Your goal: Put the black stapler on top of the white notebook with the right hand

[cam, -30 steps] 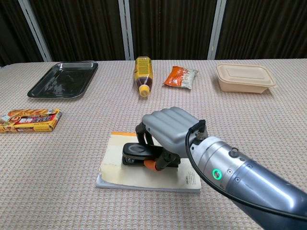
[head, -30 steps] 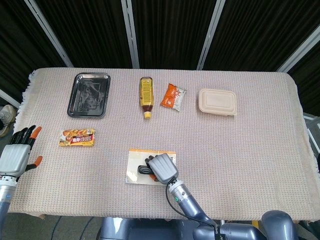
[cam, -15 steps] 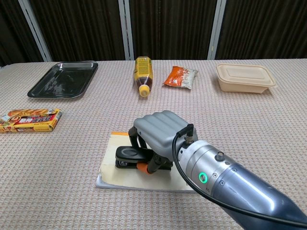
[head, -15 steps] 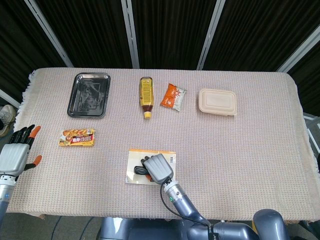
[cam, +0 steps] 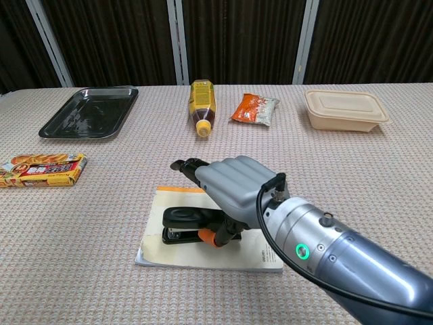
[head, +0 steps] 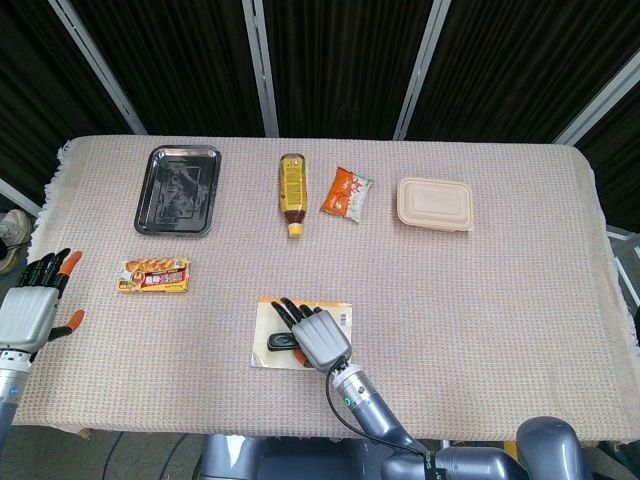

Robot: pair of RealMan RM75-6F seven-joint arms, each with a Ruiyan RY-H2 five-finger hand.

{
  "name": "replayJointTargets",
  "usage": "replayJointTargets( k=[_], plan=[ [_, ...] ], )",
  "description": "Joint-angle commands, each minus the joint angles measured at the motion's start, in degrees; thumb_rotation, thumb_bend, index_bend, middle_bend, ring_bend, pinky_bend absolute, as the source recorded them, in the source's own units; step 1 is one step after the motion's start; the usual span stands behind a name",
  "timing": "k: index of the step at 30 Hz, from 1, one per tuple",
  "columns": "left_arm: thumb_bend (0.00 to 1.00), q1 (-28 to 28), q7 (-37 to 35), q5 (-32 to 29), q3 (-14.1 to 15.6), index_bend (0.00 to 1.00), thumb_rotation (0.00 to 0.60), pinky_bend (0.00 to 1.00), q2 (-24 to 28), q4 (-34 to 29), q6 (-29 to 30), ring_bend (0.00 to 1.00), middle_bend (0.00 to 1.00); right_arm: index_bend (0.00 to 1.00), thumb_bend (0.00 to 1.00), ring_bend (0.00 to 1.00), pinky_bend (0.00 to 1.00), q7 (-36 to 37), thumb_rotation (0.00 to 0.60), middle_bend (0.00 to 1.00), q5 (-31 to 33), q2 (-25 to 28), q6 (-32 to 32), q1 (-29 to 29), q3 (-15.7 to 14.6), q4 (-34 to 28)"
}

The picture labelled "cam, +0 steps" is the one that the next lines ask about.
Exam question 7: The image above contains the beige lidded food container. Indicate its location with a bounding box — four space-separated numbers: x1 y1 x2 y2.
303 89 392 133

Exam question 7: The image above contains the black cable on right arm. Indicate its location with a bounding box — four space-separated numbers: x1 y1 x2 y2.
255 172 433 321

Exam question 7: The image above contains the black stapler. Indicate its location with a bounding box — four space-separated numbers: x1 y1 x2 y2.
161 207 243 246

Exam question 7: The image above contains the yellow curry box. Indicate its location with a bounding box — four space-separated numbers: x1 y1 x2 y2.
0 152 88 188

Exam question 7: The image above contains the beige woven tablecloth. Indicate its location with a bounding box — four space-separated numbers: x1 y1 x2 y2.
0 81 433 325

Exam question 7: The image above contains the black metal tray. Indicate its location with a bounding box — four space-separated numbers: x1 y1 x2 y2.
38 85 140 139

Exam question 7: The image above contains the orange and white snack packet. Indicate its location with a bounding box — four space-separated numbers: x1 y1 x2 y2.
230 93 280 127

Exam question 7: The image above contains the white orange-edged notepad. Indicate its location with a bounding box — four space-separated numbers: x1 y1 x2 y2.
135 186 284 273

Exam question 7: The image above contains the grey metal partition post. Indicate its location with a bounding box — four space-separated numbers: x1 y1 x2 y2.
166 0 189 86
292 0 320 85
26 0 74 88

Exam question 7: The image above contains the black pleated partition panel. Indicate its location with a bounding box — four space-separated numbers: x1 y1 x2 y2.
181 0 307 85
303 0 433 85
0 0 62 95
40 0 179 87

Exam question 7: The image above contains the brown bottle with yellow cap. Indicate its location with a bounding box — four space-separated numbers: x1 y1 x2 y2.
188 79 217 138

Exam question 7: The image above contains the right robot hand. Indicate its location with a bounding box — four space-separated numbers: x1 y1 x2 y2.
170 155 292 250

